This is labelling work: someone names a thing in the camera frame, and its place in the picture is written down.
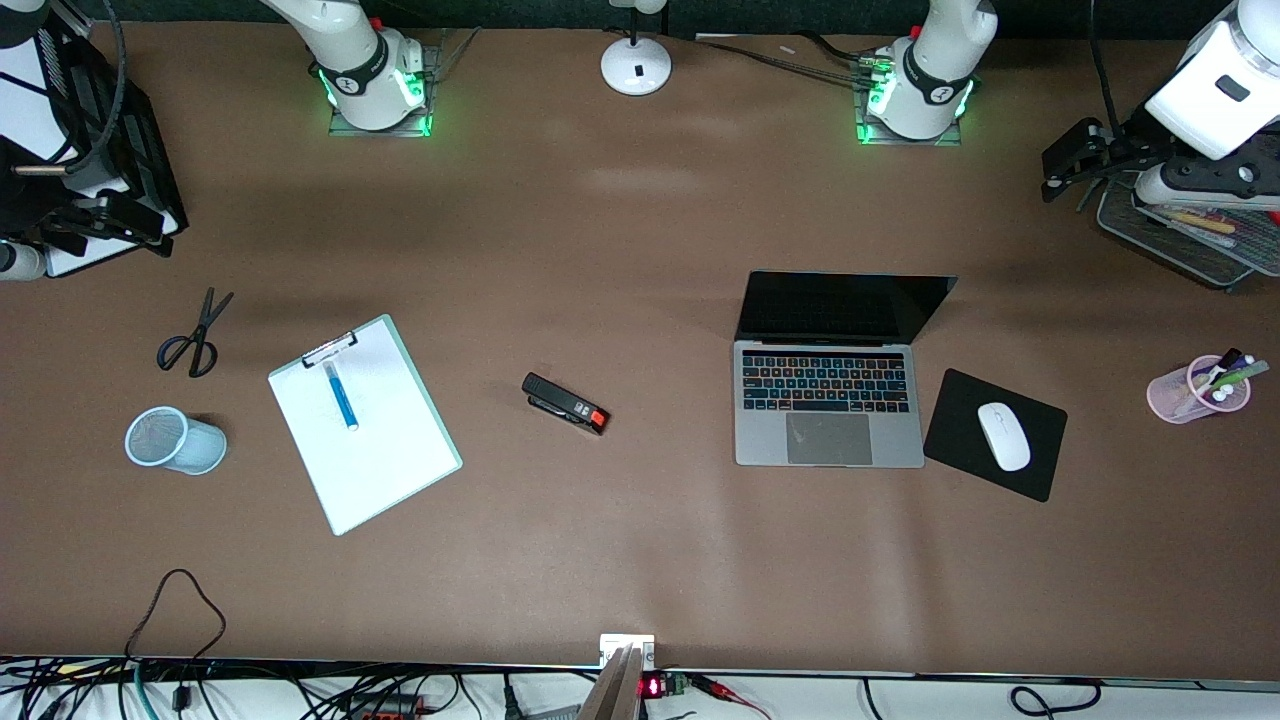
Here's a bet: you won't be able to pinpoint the pink mesh pen cup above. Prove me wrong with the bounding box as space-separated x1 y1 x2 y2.
1146 355 1253 425

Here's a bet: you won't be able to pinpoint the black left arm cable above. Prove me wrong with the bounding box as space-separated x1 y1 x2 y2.
1088 0 1126 136

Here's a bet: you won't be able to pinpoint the black stacked letter tray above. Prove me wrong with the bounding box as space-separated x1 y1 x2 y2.
0 20 189 279

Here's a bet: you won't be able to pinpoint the black arm base cables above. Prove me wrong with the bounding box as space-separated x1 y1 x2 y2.
690 33 886 89

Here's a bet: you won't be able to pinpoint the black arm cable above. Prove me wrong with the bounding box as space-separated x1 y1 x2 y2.
1088 0 1126 136
95 0 129 151

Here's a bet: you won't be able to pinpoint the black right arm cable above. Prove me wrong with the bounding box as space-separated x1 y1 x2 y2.
95 0 129 151

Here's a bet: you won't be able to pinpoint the grey camera pole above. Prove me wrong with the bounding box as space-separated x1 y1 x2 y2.
578 645 646 720

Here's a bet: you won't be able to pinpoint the black scissors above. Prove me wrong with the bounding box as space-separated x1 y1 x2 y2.
156 288 235 379

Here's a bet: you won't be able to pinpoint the red terminal strip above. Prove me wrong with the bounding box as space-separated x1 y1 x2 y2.
345 695 433 720

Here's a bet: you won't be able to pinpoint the black red stapler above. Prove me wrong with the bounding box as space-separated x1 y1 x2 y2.
521 372 610 437

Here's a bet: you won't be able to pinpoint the white marker with black cap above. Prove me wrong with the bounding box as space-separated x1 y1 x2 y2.
1195 347 1244 396

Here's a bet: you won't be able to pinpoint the black mouse pad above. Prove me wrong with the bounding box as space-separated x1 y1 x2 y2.
922 368 1069 503

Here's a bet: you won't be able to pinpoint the white round lamp base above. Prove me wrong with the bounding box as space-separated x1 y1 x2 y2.
600 0 673 97

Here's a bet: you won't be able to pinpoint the white pole bracket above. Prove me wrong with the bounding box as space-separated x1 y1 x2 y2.
599 634 657 673

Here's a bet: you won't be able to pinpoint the white board with green edge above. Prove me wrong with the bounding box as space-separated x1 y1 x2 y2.
272 322 459 533

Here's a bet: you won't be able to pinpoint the green marker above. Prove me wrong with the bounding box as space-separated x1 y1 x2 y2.
1205 360 1271 393

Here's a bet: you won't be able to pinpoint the black looped cable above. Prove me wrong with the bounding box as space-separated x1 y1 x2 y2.
122 568 228 666

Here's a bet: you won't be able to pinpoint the white computer mouse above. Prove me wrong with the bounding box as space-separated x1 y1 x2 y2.
977 402 1032 473

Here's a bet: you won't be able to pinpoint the silver laptop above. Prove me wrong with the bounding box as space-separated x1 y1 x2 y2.
733 270 959 469

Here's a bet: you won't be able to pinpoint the red wire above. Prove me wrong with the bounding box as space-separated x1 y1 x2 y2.
690 675 773 720

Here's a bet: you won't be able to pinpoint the mint green clipboard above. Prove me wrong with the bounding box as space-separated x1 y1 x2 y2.
267 313 464 538

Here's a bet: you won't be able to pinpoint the blue mesh pen cup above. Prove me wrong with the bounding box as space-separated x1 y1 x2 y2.
125 405 228 476

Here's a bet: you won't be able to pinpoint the blue marker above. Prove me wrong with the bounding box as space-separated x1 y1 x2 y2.
322 361 360 432

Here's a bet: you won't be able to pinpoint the grey mesh desk tray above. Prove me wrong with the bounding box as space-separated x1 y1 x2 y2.
1095 175 1280 293

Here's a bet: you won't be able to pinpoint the black cable bundle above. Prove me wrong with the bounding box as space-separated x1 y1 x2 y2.
0 655 601 720

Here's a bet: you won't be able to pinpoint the yellow marker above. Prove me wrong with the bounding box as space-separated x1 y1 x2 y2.
1165 210 1239 235

